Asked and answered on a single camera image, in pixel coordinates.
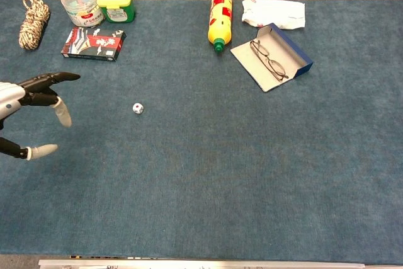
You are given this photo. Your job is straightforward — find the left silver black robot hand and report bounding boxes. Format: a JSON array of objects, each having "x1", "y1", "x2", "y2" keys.
[{"x1": 0, "y1": 72, "x2": 81, "y2": 161}]

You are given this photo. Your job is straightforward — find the black red card box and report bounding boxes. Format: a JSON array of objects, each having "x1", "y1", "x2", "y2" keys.
[{"x1": 60, "y1": 26, "x2": 127, "y2": 62}]

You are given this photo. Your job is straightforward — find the clear plastic clip jar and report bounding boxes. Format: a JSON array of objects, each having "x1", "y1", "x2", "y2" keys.
[{"x1": 60, "y1": 0, "x2": 105, "y2": 28}]

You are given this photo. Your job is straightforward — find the green box yellow lid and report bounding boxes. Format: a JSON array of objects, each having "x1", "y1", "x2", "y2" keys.
[{"x1": 96, "y1": 0, "x2": 137, "y2": 24}]

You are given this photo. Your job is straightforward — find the blue felt table cloth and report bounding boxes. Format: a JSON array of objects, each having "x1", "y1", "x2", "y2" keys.
[{"x1": 0, "y1": 0, "x2": 403, "y2": 264}]

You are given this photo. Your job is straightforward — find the yellow bottle green cap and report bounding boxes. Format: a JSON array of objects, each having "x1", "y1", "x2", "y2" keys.
[{"x1": 207, "y1": 0, "x2": 234, "y2": 53}]

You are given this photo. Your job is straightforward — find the open blue glasses case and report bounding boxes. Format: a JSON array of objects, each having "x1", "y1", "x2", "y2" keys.
[{"x1": 229, "y1": 23, "x2": 314, "y2": 93}]

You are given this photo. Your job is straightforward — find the thin-framed eyeglasses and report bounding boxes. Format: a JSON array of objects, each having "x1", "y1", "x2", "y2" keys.
[{"x1": 249, "y1": 39, "x2": 290, "y2": 82}]

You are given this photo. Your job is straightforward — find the crumpled white plastic bag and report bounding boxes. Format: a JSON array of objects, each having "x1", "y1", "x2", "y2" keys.
[{"x1": 241, "y1": 0, "x2": 307, "y2": 31}]

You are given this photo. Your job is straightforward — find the coiled braided rope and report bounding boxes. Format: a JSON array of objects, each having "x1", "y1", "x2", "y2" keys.
[{"x1": 18, "y1": 0, "x2": 51, "y2": 51}]

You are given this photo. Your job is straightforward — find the silver metal rail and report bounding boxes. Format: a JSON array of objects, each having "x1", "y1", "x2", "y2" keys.
[{"x1": 38, "y1": 258, "x2": 366, "y2": 269}]

